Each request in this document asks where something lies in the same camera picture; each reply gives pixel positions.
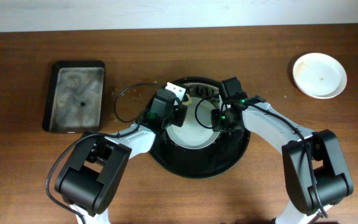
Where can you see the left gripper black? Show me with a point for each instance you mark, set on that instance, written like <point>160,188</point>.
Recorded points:
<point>180,115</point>

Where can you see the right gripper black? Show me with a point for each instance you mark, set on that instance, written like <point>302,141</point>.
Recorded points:
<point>216,119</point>

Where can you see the light blue plate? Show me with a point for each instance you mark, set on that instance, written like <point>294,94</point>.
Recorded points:
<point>191,135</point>

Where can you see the green and yellow sponge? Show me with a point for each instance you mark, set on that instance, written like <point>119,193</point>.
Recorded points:
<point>186,99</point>

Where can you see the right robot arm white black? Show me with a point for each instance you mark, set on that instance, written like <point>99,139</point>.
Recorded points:
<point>316,173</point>

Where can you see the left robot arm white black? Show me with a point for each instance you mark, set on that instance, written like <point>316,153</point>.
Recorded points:
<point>89,179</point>

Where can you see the black round tray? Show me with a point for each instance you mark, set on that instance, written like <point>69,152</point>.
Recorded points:
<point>211,160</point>

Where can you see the black rectangular soapy water tray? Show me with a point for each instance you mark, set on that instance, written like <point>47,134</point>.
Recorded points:
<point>75,97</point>

